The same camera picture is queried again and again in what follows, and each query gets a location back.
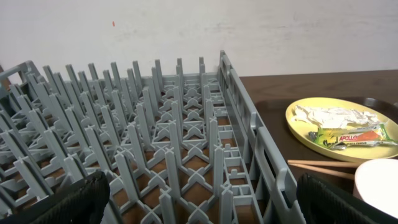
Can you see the lower wooden chopstick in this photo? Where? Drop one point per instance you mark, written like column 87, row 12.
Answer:
column 325, row 171

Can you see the dark brown serving tray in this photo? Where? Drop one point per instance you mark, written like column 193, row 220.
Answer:
column 273, row 115

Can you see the wooden chopstick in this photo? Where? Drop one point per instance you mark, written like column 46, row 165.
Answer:
column 325, row 171
column 325, row 163

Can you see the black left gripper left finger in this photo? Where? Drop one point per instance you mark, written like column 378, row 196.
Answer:
column 82, row 203

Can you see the upper wooden chopstick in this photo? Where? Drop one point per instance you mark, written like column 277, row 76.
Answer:
column 325, row 163

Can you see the grey plastic dish rack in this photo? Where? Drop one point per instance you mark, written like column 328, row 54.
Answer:
column 181, row 148

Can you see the green orange snack wrapper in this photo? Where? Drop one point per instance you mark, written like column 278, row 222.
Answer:
column 340, row 139

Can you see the pink white bowl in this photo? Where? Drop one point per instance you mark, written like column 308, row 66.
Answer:
column 375, row 182

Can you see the yellow round plate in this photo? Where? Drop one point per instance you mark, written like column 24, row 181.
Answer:
column 301, row 129

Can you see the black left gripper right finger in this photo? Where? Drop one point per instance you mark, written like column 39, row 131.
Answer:
column 323, row 202

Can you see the white tissue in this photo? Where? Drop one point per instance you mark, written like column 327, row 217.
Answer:
column 334, row 117

